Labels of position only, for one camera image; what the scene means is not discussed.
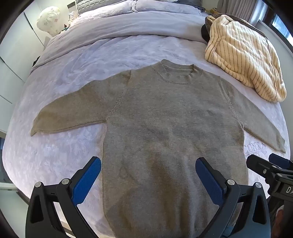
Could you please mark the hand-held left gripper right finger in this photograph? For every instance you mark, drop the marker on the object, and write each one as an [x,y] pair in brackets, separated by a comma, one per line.
[209,180]

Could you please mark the grey duvet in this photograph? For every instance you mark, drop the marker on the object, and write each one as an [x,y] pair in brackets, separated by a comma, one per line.
[128,25]

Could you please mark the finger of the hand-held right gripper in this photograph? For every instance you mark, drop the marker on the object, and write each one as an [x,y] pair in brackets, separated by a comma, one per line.
[278,159]
[259,163]

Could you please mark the grey curtain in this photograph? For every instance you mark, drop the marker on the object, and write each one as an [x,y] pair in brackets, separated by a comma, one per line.
[238,9]

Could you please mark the grey knit sweater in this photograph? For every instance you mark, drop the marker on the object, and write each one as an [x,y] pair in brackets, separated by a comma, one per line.
[169,119]

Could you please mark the dark cloth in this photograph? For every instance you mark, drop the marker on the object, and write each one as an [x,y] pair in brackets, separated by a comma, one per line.
[204,32]

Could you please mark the white wardrobe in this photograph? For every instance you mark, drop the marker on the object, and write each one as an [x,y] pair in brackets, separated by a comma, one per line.
[16,64]

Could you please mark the grey pillow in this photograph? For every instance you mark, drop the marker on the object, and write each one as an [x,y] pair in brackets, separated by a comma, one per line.
[100,5]
[167,5]

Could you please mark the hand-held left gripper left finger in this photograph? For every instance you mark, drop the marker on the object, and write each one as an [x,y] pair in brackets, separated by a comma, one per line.
[88,177]

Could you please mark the window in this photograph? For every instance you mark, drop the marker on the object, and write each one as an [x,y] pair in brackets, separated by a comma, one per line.
[282,26]

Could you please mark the cream striped garment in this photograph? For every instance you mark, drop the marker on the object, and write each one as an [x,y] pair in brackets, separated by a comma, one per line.
[245,59]

